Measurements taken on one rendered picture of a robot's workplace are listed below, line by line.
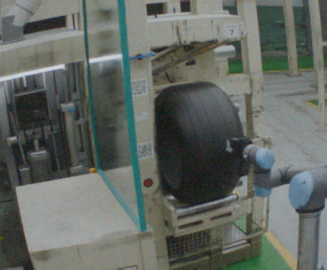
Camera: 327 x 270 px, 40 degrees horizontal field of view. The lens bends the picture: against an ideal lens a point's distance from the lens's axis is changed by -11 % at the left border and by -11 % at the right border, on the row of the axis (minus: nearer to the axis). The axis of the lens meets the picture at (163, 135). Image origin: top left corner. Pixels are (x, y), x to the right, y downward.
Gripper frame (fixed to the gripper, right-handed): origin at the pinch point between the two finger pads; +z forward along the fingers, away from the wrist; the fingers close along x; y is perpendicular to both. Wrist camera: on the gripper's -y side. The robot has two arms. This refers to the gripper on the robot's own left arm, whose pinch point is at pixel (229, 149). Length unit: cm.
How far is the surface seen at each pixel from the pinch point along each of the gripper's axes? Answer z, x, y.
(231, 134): 2.6, -3.3, 5.9
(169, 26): 41, 5, 57
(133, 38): 16, 32, 53
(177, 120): 12.7, 17.8, 14.7
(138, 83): 18.0, 31.4, 32.5
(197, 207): 18.1, 10.7, -29.7
